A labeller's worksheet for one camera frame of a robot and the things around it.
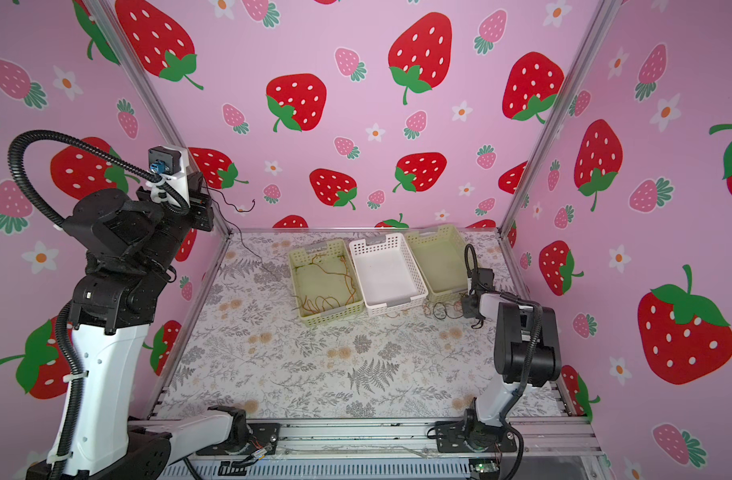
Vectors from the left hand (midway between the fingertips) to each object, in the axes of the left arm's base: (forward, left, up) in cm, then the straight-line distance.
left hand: (194, 170), depth 52 cm
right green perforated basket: (+27, -57, -55) cm, 83 cm away
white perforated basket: (+17, -37, -56) cm, 69 cm away
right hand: (+6, -67, -56) cm, 88 cm away
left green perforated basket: (+16, -14, -57) cm, 61 cm away
